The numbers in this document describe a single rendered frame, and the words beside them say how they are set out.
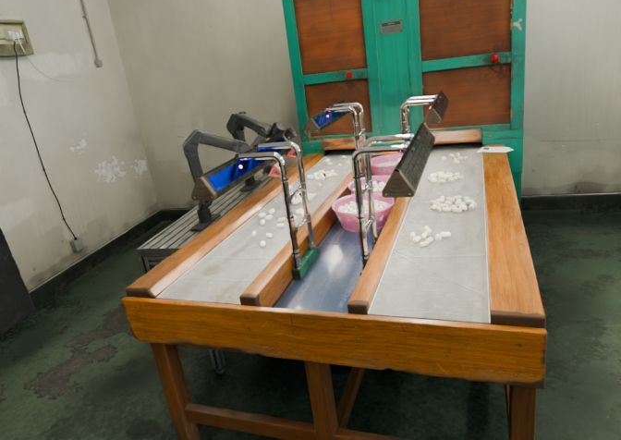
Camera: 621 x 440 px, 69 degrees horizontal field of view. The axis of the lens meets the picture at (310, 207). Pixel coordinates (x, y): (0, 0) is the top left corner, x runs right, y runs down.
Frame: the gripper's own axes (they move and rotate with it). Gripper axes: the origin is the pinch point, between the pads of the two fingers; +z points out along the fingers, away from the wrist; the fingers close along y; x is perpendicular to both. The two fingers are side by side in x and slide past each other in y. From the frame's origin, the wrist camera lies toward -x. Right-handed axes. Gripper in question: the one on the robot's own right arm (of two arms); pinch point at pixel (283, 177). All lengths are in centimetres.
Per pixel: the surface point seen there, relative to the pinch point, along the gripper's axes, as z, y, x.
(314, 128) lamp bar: -0.3, 3.8, -28.6
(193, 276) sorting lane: 3, -84, 10
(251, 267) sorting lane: 17, -77, -2
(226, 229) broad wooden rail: -2.1, -47.9, 12.0
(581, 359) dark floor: 155, -17, -20
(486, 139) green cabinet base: 80, 77, -60
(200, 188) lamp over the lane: -7, -93, -26
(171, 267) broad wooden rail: -6, -83, 14
